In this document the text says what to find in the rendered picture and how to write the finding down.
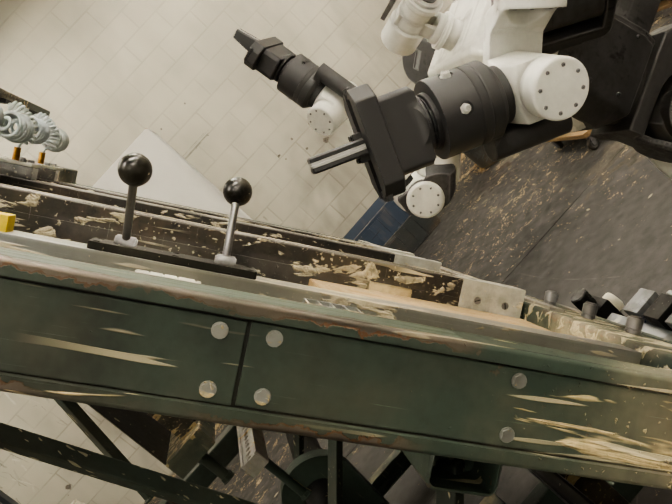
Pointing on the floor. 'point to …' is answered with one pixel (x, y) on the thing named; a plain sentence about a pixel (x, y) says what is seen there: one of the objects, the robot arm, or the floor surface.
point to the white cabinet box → (168, 178)
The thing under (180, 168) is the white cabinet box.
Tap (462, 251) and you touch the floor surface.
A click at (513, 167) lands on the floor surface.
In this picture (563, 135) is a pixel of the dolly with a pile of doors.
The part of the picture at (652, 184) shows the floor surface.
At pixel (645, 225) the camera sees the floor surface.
